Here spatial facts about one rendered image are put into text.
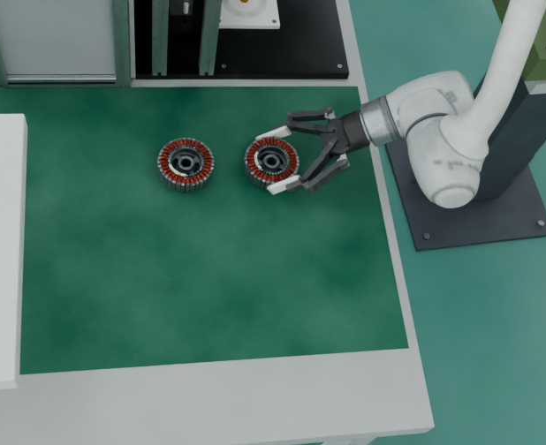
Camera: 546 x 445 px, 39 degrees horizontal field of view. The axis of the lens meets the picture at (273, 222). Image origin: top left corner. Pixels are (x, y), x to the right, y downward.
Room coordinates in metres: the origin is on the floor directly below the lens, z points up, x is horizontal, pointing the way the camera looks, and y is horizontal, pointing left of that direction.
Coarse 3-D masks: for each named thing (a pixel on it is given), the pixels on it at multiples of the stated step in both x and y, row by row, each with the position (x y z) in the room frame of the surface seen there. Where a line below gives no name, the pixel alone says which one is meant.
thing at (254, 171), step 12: (252, 144) 0.87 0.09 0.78; (264, 144) 0.88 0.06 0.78; (276, 144) 0.88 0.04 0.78; (288, 144) 0.89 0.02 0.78; (252, 156) 0.84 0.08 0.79; (276, 156) 0.86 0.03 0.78; (288, 156) 0.86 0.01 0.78; (252, 168) 0.81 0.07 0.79; (264, 168) 0.83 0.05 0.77; (276, 168) 0.84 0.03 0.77; (288, 168) 0.84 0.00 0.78; (252, 180) 0.80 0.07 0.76; (264, 180) 0.79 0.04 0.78; (276, 180) 0.80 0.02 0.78
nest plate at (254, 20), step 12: (228, 0) 1.22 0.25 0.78; (252, 0) 1.24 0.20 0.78; (264, 0) 1.25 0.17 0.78; (276, 0) 1.26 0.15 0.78; (228, 12) 1.18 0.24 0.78; (240, 12) 1.19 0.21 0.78; (252, 12) 1.20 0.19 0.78; (264, 12) 1.22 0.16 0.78; (276, 12) 1.23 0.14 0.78; (228, 24) 1.15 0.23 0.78; (240, 24) 1.16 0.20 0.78; (252, 24) 1.17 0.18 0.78; (264, 24) 1.18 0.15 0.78; (276, 24) 1.19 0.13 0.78
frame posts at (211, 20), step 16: (160, 0) 0.98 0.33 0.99; (208, 0) 1.00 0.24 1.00; (160, 16) 0.98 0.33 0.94; (208, 16) 1.00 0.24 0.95; (160, 32) 0.98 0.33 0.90; (208, 32) 1.01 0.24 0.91; (160, 48) 0.98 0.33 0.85; (208, 48) 1.01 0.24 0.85; (160, 64) 0.98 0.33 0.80; (208, 64) 1.02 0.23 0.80
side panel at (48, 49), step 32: (0, 0) 0.86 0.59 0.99; (32, 0) 0.88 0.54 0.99; (64, 0) 0.90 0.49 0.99; (96, 0) 0.92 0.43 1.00; (0, 32) 0.86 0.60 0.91; (32, 32) 0.88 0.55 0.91; (64, 32) 0.90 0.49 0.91; (96, 32) 0.92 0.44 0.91; (128, 32) 0.93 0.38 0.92; (0, 64) 0.84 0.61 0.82; (32, 64) 0.87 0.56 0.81; (64, 64) 0.90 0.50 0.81; (96, 64) 0.92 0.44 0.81; (128, 64) 0.93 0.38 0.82
